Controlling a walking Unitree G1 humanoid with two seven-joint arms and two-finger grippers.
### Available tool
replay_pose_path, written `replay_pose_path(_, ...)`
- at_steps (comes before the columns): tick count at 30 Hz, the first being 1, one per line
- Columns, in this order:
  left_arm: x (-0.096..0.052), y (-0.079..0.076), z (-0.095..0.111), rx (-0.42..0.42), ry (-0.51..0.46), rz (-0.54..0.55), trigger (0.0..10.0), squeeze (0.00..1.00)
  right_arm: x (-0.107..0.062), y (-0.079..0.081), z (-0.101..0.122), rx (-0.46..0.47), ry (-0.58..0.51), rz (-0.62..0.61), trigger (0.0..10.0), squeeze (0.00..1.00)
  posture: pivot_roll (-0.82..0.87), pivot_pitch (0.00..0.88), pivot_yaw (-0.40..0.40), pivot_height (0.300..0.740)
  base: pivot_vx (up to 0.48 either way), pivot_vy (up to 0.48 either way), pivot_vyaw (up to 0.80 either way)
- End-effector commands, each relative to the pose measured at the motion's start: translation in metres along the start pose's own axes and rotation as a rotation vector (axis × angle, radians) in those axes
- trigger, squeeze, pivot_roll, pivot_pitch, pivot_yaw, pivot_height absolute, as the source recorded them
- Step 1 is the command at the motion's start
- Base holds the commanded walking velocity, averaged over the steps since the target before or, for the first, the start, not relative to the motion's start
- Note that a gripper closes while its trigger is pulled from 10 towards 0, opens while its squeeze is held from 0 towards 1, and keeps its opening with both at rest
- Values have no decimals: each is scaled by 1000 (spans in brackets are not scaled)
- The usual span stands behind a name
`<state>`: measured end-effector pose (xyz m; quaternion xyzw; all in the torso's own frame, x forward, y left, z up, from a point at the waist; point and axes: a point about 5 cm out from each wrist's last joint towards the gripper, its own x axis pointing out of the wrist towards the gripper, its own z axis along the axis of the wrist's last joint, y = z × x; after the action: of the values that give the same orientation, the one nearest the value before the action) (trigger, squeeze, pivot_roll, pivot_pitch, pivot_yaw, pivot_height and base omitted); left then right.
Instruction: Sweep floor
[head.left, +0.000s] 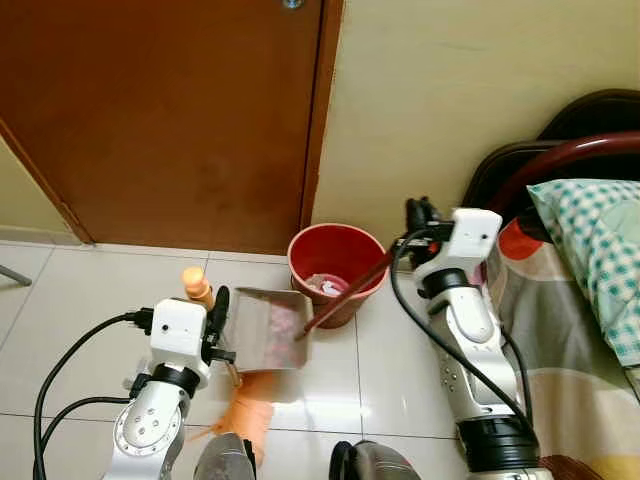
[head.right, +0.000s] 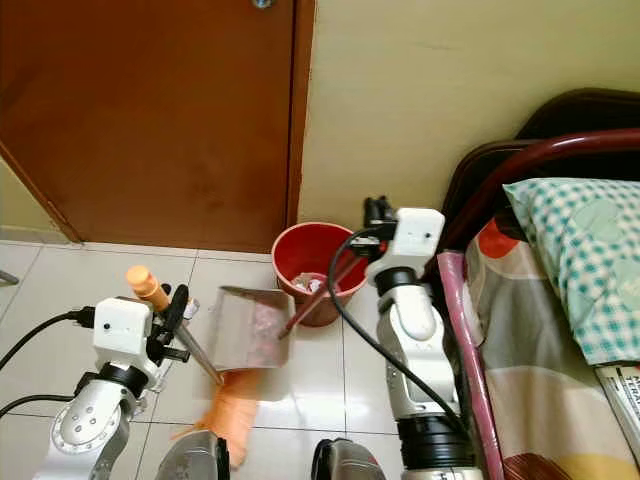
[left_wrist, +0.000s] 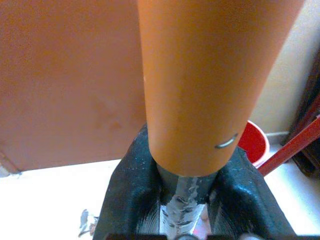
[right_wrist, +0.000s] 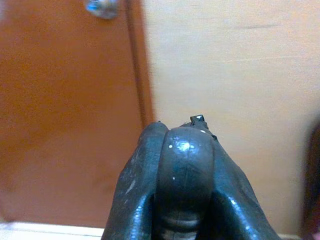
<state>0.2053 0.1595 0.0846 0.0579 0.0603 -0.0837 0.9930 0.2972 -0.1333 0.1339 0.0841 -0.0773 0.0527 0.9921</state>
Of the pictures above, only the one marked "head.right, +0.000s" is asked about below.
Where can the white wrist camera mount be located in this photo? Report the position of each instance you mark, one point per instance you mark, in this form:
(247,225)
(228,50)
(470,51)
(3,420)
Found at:
(405,245)
(120,330)

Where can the orange broom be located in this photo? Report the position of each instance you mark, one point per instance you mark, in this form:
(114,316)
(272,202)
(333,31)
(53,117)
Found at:
(225,420)

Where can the curved reddish bed rail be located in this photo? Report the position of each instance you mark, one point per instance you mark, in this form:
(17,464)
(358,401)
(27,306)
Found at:
(550,150)

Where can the grey robot leg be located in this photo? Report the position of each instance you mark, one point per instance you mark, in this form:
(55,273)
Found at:
(350,460)
(195,458)

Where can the metal door knob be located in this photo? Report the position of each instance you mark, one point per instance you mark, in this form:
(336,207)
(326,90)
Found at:
(262,3)

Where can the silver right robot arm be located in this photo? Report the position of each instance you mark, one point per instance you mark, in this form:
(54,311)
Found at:
(420,350)

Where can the red plastic bucket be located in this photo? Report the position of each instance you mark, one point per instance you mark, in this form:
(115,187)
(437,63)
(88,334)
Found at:
(305,250)

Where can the brown wooden door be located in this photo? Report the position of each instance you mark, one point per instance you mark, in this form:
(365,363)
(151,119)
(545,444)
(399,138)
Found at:
(150,120)

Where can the grey robot right leg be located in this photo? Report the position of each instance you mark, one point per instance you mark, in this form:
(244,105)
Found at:
(350,460)

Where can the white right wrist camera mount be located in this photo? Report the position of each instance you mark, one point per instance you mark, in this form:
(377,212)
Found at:
(405,245)

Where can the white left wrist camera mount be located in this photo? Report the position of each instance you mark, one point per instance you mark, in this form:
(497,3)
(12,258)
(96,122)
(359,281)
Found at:
(120,330)

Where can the white crumpled trash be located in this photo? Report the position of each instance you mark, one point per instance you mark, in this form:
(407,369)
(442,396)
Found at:
(310,283)

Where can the pink bed frame edge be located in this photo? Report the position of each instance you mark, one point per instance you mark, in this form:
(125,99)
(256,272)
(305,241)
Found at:
(470,350)

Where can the colourful patterned bedsheet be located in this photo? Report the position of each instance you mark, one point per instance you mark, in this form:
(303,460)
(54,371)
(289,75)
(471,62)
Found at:
(540,350)

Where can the dark wooden headboard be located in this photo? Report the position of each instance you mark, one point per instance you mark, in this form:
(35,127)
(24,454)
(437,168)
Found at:
(580,105)

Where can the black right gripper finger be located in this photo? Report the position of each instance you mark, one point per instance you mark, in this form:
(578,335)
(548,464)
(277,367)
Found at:
(370,208)
(386,208)

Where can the green checked pillow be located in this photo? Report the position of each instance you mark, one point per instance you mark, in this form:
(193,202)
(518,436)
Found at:
(570,240)

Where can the grey robot left leg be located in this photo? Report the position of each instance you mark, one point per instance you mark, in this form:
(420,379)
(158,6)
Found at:
(195,458)

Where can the white printed box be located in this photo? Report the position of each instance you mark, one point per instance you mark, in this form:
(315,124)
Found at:
(622,400)

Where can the grey metal furniture leg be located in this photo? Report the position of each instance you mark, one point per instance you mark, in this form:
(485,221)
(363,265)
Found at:
(5,277)

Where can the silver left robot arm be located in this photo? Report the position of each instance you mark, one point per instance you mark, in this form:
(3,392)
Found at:
(85,430)

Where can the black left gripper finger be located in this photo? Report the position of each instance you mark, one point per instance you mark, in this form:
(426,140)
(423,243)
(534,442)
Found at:
(180,300)

